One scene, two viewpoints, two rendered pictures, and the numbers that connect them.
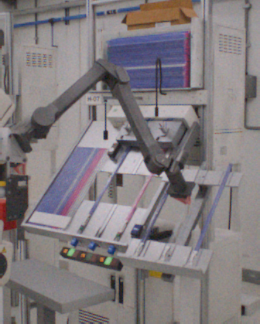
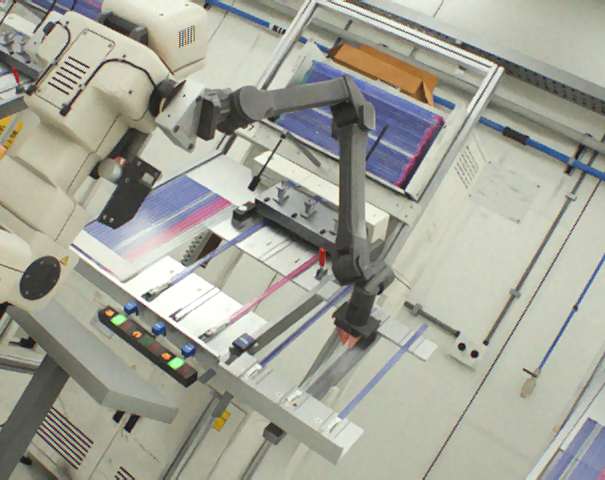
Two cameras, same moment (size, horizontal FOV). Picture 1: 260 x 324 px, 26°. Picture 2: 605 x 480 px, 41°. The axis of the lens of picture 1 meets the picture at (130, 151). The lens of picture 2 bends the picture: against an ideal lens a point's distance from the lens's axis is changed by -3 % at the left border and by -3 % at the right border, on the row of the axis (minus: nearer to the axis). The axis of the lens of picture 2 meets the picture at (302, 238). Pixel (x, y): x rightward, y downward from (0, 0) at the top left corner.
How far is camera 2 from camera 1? 0.56 m
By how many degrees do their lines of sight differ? 14
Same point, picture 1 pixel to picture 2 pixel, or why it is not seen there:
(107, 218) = (197, 302)
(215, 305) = not seen: outside the picture
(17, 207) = (121, 209)
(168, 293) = (213, 453)
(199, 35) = (453, 131)
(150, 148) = (356, 240)
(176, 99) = (372, 194)
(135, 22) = (349, 61)
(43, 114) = (253, 100)
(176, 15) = (412, 86)
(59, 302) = (104, 385)
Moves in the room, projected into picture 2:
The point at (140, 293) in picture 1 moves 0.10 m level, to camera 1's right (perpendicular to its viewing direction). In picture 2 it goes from (197, 434) to (231, 452)
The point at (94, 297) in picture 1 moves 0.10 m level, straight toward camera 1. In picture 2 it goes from (151, 405) to (154, 420)
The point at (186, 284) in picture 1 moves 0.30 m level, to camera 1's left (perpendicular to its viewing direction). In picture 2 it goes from (278, 457) to (172, 400)
